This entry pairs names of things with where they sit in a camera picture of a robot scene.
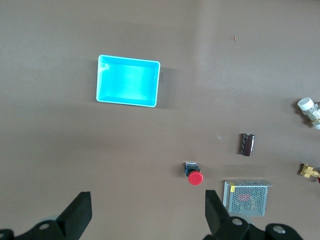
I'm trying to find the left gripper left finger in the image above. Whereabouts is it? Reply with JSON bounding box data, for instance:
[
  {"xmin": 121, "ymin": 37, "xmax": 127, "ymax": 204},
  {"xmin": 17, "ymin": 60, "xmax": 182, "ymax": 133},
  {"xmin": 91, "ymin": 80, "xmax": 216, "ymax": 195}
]
[{"xmin": 15, "ymin": 191, "xmax": 93, "ymax": 240}]

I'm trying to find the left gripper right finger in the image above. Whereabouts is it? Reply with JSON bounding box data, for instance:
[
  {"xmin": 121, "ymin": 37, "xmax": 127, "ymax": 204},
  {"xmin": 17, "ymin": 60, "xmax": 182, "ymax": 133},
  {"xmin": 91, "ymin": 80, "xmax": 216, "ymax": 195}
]
[{"xmin": 203, "ymin": 189, "xmax": 263, "ymax": 240}]

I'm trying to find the red push button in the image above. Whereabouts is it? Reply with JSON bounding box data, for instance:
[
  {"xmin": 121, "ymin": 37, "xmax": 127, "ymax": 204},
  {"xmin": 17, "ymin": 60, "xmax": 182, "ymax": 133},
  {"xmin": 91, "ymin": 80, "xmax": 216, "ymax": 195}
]
[{"xmin": 184, "ymin": 161, "xmax": 204, "ymax": 186}]

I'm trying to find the perforated metal power supply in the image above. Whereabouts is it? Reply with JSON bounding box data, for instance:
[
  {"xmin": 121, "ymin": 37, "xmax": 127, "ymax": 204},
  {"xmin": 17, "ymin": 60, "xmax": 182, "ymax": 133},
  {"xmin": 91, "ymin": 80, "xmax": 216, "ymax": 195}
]
[{"xmin": 222, "ymin": 179, "xmax": 273, "ymax": 218}]

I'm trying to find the dark brown capacitor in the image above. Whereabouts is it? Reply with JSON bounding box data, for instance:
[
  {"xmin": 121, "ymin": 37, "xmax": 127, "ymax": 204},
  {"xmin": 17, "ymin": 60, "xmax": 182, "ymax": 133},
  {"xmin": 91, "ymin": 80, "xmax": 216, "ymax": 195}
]
[{"xmin": 239, "ymin": 133, "xmax": 256, "ymax": 157}]

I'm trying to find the cyan plastic bin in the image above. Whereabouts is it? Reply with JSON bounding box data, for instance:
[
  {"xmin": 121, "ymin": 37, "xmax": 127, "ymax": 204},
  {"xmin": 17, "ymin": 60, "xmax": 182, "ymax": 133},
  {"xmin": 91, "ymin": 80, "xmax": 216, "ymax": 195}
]
[{"xmin": 95, "ymin": 54, "xmax": 161, "ymax": 108}]

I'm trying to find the white-capped metal valve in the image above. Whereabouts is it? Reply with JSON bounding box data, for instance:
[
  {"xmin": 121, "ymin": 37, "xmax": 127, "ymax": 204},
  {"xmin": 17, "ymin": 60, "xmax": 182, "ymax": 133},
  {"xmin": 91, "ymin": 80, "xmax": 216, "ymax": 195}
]
[{"xmin": 296, "ymin": 97, "xmax": 320, "ymax": 130}]

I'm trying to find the red-handled brass valve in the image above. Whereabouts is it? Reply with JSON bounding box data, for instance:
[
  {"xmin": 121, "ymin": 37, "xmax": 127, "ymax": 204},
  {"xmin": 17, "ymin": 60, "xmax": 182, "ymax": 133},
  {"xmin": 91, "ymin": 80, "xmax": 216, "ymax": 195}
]
[{"xmin": 297, "ymin": 163, "xmax": 320, "ymax": 185}]

